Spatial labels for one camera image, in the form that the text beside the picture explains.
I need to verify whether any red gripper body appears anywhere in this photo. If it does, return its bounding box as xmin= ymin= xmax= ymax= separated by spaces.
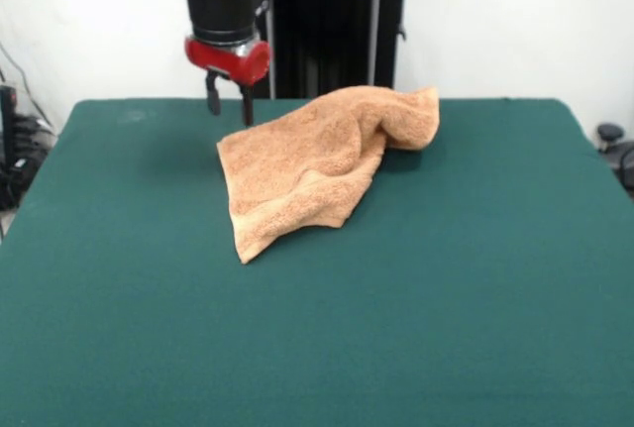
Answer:
xmin=183 ymin=36 xmax=272 ymax=87

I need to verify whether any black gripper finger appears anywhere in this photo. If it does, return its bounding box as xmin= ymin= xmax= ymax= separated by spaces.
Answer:
xmin=205 ymin=69 xmax=223 ymax=116
xmin=240 ymin=83 xmax=256 ymax=127

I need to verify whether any tan terry towel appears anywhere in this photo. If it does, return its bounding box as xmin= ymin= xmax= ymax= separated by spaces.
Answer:
xmin=216 ymin=84 xmax=441 ymax=266

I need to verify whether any black equipment pile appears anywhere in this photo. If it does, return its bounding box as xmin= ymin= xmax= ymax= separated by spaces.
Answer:
xmin=0 ymin=114 xmax=58 ymax=211

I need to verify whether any black computer tower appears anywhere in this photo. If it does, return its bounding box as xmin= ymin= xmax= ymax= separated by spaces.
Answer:
xmin=0 ymin=83 xmax=20 ymax=170

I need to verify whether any dark green table cloth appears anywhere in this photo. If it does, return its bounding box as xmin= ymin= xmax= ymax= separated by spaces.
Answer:
xmin=0 ymin=97 xmax=634 ymax=427

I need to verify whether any black office chair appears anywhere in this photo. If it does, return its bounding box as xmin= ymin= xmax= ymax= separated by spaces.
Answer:
xmin=595 ymin=122 xmax=634 ymax=200

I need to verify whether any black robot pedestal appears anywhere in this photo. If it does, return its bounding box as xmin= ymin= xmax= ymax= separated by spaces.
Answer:
xmin=255 ymin=0 xmax=430 ymax=100

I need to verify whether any grey cable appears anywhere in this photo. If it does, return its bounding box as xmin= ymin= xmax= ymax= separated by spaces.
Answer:
xmin=0 ymin=43 xmax=51 ymax=126

